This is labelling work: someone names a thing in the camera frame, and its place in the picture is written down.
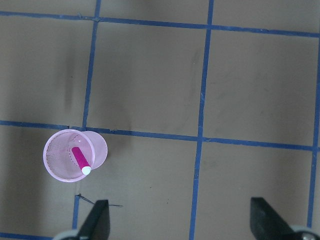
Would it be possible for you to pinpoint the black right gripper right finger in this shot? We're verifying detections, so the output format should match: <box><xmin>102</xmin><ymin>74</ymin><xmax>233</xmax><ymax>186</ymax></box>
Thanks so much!
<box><xmin>250</xmin><ymin>197</ymin><xmax>295</xmax><ymax>240</ymax></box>

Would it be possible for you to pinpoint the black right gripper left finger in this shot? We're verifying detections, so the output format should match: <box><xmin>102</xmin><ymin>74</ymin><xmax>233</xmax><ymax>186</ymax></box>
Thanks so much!
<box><xmin>76</xmin><ymin>200</ymin><xmax>111</xmax><ymax>240</ymax></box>

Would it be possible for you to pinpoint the pink highlighter pen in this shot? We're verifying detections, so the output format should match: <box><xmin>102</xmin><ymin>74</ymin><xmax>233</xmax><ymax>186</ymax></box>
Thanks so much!
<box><xmin>71</xmin><ymin>147</ymin><xmax>92</xmax><ymax>176</ymax></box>

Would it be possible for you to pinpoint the pink mesh pen cup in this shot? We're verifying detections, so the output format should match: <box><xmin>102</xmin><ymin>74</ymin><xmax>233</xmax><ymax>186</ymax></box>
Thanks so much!
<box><xmin>43</xmin><ymin>129</ymin><xmax>108</xmax><ymax>183</ymax></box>

